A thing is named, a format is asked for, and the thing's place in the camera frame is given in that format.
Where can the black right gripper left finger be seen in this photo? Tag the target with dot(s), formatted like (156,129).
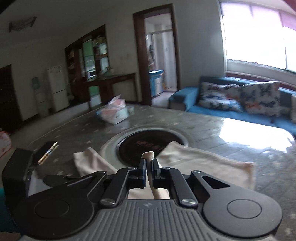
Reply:
(137,176)

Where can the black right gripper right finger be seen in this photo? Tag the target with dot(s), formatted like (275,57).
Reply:
(162,177)

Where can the round black induction cooktop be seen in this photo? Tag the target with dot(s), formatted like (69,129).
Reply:
(127,147)

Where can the pink tissue box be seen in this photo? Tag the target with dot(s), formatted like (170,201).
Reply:
(114,112)

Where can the water dispenser with bottle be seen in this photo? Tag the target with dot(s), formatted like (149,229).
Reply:
(40,97)

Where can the dark wooden side counter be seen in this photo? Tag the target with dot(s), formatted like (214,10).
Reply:
(110,87)

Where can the blue small cabinet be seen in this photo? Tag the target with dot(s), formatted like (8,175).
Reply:
(156,82)

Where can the small butterfly print cushion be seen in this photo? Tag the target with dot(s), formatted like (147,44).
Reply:
(221,97)

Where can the white refrigerator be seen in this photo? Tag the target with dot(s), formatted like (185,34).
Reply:
(58,88)

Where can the dark wooden display cabinet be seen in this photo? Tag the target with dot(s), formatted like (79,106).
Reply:
(87,59)

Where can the large butterfly print cushion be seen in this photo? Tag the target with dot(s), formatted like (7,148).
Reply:
(262,98)

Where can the plain grey cushion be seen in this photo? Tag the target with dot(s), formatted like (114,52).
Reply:
(293,108)

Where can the dark wooden door frame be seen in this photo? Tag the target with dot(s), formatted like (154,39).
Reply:
(156,41)

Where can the window with frame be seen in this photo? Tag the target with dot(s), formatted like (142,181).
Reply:
(260,39)

